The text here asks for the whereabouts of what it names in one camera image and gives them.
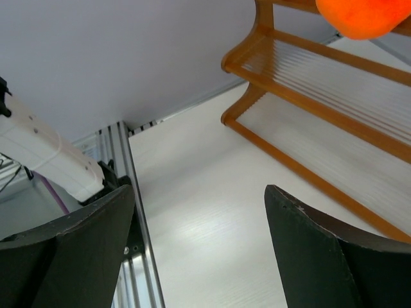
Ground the wooden shelf rack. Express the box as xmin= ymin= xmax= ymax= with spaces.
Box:
xmin=221 ymin=1 xmax=410 ymax=243

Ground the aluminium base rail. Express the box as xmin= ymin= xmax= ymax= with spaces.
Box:
xmin=72 ymin=120 xmax=166 ymax=308

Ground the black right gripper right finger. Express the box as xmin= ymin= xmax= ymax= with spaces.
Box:
xmin=264 ymin=185 xmax=410 ymax=307

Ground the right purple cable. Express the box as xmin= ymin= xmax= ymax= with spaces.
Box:
xmin=38 ymin=175 xmax=70 ymax=214

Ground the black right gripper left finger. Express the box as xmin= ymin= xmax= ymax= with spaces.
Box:
xmin=1 ymin=185 xmax=135 ymax=307

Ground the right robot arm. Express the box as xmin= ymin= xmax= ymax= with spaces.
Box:
xmin=1 ymin=85 xmax=410 ymax=307

